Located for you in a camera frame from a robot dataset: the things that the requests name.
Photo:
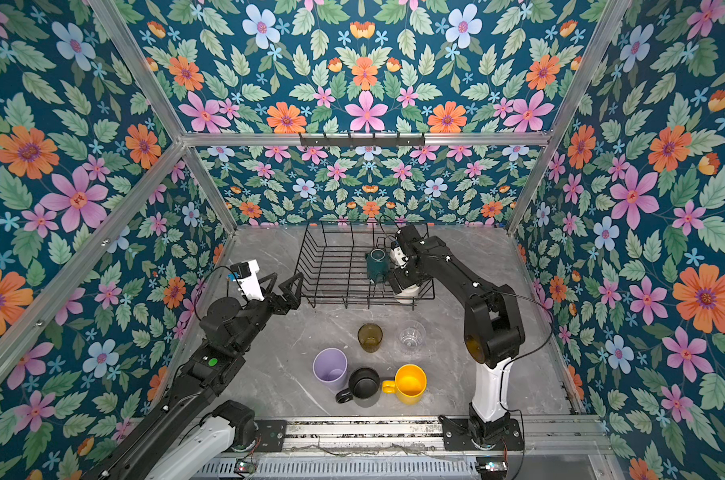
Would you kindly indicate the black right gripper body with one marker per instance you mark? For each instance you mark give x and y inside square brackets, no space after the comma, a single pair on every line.
[405,277]

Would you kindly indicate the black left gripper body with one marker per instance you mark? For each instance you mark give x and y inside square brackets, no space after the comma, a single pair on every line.
[279,307]

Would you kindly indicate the green mug cream interior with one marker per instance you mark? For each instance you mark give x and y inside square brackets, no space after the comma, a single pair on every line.
[378,263]

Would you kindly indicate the black wire dish rack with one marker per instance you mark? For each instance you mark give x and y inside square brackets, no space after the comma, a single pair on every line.
[332,259]

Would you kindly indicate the clear glass cup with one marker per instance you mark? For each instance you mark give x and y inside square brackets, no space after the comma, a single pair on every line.
[413,337]

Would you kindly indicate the olive green glass cup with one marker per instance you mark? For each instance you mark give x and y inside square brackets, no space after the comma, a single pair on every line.
[370,337]

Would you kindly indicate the lilac plastic cup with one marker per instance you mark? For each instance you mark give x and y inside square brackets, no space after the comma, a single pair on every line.
[330,367]

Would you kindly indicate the red interior white mug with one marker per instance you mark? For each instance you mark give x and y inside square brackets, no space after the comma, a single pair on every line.
[408,295]

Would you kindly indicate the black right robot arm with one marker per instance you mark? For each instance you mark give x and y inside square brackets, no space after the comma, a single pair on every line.
[493,329]

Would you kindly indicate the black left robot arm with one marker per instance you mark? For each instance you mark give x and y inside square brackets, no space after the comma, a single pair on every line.
[187,429]

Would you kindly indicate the yellow mug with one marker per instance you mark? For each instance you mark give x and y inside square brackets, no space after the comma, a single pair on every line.
[409,385]

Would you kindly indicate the black mug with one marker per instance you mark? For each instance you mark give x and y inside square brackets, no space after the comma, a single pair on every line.
[364,388]

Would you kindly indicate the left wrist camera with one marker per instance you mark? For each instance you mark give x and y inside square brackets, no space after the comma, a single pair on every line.
[245,275]

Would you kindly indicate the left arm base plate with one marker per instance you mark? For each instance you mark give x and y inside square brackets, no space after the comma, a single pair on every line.
[265,436]

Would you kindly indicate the black hook rail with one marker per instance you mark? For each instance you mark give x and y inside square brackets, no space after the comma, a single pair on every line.
[349,140]

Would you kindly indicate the aluminium front rail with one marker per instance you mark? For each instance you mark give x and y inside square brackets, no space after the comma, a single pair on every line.
[423,435]

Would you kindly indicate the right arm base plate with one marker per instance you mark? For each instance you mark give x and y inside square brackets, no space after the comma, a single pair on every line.
[470,433]

